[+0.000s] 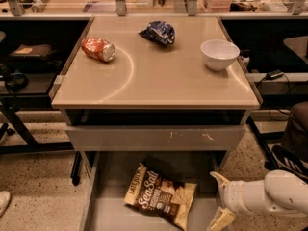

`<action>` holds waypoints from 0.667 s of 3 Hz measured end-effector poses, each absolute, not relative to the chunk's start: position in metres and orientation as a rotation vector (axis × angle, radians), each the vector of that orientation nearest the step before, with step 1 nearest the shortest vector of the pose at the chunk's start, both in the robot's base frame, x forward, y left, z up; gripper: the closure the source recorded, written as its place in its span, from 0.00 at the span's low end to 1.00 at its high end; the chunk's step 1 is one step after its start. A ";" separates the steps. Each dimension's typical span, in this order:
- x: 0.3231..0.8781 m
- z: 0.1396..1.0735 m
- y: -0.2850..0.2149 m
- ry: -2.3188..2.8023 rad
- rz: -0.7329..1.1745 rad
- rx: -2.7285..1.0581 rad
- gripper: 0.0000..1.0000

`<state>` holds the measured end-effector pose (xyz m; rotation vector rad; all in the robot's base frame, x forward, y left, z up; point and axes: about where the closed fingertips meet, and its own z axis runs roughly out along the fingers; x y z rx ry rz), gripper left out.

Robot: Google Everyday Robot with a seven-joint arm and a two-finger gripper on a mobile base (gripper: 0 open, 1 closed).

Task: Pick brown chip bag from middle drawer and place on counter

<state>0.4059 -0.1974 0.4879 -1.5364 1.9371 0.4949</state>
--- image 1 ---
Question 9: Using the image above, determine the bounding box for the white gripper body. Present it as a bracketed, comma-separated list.
[222, 181, 250, 214]

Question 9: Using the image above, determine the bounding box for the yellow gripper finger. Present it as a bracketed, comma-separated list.
[210, 171, 230, 190]
[207, 207, 236, 231]

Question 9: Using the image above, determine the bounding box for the brown sea salt chip bag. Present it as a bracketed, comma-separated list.
[124, 164, 196, 231]

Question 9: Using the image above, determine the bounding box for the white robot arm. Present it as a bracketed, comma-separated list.
[207, 169, 308, 231]

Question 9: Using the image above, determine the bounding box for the grey top drawer front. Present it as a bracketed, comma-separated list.
[66, 125, 245, 151]

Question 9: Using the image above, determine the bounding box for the open grey middle drawer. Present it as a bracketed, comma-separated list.
[79, 152, 221, 231]

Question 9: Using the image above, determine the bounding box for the blue crumpled chip bag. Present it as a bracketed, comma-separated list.
[139, 21, 175, 45]

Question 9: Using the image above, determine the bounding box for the black bag on shelf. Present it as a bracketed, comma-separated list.
[9, 44, 56, 61]

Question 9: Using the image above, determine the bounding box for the black white sneaker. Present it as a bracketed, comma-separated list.
[271, 145, 308, 180]

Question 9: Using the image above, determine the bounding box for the black power adapter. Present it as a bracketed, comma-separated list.
[266, 69, 284, 80]

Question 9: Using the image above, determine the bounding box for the white bowl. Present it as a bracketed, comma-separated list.
[200, 39, 240, 71]

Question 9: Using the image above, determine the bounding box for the orange crushed soda can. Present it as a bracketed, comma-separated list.
[81, 38, 116, 63]

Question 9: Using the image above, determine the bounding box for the white shoe tip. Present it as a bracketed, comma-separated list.
[0, 191, 11, 217]

